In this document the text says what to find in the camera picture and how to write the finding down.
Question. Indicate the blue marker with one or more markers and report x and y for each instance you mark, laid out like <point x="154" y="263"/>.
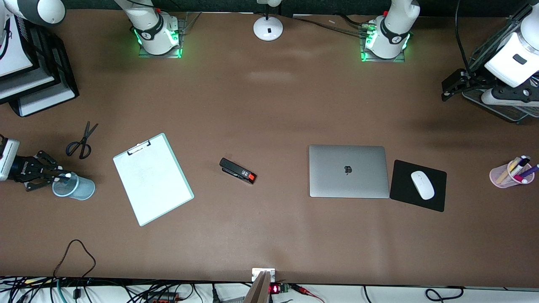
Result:
<point x="67" y="175"/>

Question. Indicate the white paper sheet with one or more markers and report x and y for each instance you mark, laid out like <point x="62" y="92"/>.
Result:
<point x="156" y="185"/>

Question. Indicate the orange black power strip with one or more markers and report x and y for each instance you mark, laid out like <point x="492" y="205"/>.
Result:
<point x="166" y="297"/>

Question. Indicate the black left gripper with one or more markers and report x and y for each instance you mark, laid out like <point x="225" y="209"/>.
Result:
<point x="472" y="79"/>

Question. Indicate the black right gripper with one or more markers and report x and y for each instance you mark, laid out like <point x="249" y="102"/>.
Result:
<point x="24" y="168"/>

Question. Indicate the clear left arm base plate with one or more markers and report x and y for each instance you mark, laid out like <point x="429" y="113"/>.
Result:
<point x="364" y="57"/>

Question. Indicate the black and white marker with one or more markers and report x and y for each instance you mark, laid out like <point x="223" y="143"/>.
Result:
<point x="521" y="164"/>

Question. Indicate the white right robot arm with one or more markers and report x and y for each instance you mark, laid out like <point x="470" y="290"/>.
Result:
<point x="153" y="29"/>

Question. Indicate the small red display module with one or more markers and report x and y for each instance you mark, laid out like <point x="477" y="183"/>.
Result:
<point x="276" y="288"/>

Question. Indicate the black stacked document tray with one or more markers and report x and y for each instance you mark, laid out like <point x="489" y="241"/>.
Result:
<point x="63" y="80"/>

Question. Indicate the purple pen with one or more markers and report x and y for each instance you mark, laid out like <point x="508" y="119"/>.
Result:
<point x="531" y="170"/>

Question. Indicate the silver laptop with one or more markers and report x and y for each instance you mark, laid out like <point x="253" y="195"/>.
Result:
<point x="349" y="172"/>

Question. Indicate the white computer mouse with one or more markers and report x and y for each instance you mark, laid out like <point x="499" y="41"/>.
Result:
<point x="422" y="185"/>

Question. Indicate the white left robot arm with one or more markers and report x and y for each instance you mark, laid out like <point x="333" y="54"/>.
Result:
<point x="393" y="25"/>

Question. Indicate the white lamp base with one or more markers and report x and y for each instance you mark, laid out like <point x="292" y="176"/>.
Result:
<point x="268" y="28"/>

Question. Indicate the light blue mesh cup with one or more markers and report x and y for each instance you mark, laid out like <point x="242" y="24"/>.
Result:
<point x="82" y="189"/>

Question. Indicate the black scissors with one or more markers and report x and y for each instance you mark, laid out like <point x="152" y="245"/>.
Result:
<point x="84" y="141"/>

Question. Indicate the mint green clipboard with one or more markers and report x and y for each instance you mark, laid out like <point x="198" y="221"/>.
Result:
<point x="187" y="191"/>

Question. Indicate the white mounting plate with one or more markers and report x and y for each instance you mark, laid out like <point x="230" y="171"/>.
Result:
<point x="255" y="273"/>

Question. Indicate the clear right arm base plate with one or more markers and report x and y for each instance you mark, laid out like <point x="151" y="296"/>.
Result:
<point x="182" y="40"/>

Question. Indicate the black stapler with orange tip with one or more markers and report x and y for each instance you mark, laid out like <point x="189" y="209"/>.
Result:
<point x="238" y="170"/>

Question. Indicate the pink transparent pen cup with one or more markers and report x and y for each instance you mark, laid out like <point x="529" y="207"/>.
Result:
<point x="501" y="179"/>

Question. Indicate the wooden camera post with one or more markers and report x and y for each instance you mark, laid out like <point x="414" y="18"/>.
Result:
<point x="257" y="290"/>

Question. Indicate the black mouse pad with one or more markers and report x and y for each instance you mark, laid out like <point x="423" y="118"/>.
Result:
<point x="404" y="189"/>

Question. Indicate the pink marker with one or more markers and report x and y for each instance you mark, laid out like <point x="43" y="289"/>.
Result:
<point x="522" y="179"/>

